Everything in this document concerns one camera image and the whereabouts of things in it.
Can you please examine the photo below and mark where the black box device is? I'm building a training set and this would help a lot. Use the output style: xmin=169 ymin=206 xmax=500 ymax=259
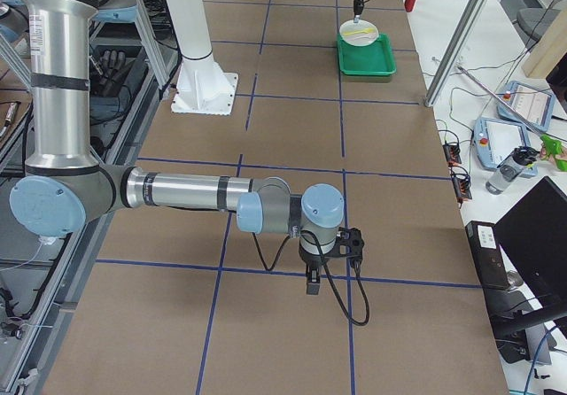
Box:
xmin=465 ymin=221 xmax=509 ymax=290

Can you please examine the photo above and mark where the green plastic tray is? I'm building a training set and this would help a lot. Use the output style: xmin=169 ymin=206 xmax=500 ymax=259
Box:
xmin=337 ymin=33 xmax=397 ymax=78

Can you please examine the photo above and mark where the white round plate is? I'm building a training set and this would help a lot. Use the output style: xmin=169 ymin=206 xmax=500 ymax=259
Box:
xmin=339 ymin=19 xmax=379 ymax=47

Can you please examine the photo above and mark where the black monitor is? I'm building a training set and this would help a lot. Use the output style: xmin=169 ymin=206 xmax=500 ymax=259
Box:
xmin=493 ymin=176 xmax=566 ymax=338

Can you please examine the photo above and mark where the far blue teach pendant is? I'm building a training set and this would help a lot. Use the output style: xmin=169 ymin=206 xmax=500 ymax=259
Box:
xmin=498 ymin=81 xmax=556 ymax=132

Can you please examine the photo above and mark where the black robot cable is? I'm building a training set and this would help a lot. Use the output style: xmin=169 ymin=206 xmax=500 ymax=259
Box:
xmin=254 ymin=230 xmax=371 ymax=326

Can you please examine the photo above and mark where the near blue teach pendant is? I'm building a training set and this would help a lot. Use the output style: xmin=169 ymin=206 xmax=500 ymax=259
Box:
xmin=473 ymin=117 xmax=531 ymax=171

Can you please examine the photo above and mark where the blue teach pendant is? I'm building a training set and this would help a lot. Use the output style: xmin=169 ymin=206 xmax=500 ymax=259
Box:
xmin=498 ymin=81 xmax=556 ymax=132
xmin=473 ymin=117 xmax=531 ymax=171

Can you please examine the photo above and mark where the metal reacher grabber tool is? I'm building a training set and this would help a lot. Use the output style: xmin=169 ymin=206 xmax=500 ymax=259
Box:
xmin=455 ymin=65 xmax=566 ymax=172

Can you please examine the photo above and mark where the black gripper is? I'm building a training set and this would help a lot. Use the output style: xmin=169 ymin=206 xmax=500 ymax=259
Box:
xmin=299 ymin=242 xmax=329 ymax=295

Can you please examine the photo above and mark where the yellow plastic utensil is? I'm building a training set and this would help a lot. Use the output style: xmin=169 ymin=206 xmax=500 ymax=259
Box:
xmin=340 ymin=27 xmax=377 ymax=40

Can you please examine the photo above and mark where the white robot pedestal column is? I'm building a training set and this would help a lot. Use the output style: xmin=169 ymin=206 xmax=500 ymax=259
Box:
xmin=166 ymin=0 xmax=238 ymax=116

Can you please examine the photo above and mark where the clear water bottle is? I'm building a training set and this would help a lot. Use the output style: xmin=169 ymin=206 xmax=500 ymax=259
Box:
xmin=485 ymin=146 xmax=539 ymax=195

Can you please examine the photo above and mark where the aluminium frame post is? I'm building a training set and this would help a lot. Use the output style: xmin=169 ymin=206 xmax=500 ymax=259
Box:
xmin=424 ymin=0 xmax=487 ymax=107

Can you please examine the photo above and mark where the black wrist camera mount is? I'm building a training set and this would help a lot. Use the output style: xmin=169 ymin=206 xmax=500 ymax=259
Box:
xmin=329 ymin=227 xmax=364 ymax=260

